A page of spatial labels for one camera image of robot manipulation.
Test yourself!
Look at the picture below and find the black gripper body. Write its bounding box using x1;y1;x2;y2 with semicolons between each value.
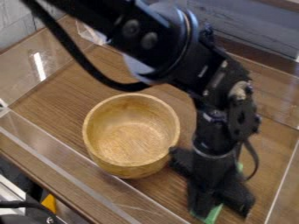
170;144;243;189

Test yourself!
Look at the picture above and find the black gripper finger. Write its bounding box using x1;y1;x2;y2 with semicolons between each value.
219;183;256;218
187;182;216;219

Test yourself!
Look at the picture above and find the green rectangular block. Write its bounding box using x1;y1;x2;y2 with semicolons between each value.
187;164;243;224

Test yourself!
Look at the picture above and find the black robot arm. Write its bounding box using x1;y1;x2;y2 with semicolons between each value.
21;0;262;218

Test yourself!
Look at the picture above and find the brown wooden bowl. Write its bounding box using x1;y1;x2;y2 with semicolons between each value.
82;94;182;179

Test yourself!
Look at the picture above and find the clear acrylic front wall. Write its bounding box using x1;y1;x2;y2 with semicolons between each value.
0;101;188;224

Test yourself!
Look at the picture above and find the black cable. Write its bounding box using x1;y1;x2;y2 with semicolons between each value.
0;199;58;224

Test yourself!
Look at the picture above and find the clear acrylic corner bracket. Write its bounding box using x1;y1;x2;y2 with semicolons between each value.
76;21;108;46

